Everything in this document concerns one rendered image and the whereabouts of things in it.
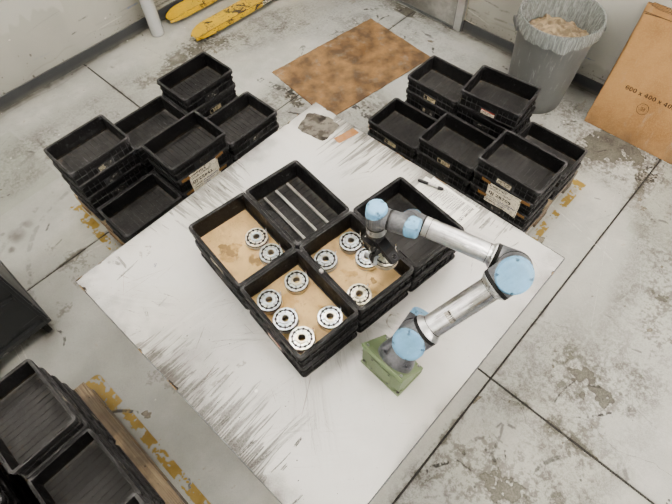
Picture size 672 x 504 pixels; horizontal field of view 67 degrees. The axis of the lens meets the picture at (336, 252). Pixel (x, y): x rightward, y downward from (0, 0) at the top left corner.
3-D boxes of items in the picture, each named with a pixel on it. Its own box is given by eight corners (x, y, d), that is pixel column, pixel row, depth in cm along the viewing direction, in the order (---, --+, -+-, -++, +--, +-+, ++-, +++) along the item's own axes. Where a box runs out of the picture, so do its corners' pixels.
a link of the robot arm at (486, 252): (538, 253, 179) (409, 199, 190) (539, 259, 168) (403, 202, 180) (523, 282, 182) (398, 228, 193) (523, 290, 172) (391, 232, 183)
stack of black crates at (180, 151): (211, 159, 349) (194, 108, 311) (240, 182, 337) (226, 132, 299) (163, 194, 333) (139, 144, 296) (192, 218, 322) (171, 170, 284)
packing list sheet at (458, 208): (482, 207, 252) (482, 207, 252) (454, 236, 243) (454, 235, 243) (428, 174, 264) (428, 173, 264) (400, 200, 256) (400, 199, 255)
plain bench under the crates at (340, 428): (522, 322, 294) (565, 257, 235) (333, 560, 233) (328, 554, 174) (321, 180, 355) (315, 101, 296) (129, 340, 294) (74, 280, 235)
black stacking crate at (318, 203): (350, 225, 235) (350, 210, 225) (299, 261, 225) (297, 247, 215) (298, 175, 251) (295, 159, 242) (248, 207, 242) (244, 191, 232)
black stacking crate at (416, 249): (460, 244, 228) (465, 229, 218) (412, 282, 218) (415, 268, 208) (398, 192, 244) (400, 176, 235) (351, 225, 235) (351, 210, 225)
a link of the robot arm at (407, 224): (426, 216, 178) (396, 206, 181) (420, 219, 168) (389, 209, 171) (419, 237, 180) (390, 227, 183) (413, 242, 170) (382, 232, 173)
